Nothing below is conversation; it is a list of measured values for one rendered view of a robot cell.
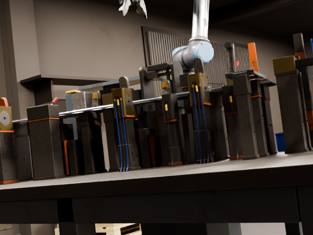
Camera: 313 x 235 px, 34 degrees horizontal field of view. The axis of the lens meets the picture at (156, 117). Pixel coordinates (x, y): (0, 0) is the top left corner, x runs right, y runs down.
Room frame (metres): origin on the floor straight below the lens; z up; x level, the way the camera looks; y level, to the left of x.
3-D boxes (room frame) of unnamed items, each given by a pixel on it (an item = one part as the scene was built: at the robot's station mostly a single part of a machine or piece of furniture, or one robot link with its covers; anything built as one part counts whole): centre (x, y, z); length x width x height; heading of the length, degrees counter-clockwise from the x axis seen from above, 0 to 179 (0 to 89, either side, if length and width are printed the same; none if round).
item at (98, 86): (2.73, 0.21, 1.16); 0.37 x 0.14 x 0.02; 67
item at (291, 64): (1.93, -0.51, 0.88); 0.08 x 0.08 x 0.36; 67
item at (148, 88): (2.48, -0.05, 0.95); 0.18 x 0.13 x 0.49; 67
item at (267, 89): (2.10, -0.44, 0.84); 0.12 x 0.05 x 0.29; 157
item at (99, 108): (2.33, 0.14, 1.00); 1.38 x 0.22 x 0.02; 67
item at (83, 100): (2.62, 0.36, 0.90); 0.13 x 0.08 x 0.41; 157
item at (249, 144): (1.74, -0.30, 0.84); 0.05 x 0.05 x 0.29; 67
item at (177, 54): (2.84, -0.19, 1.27); 0.13 x 0.12 x 0.14; 35
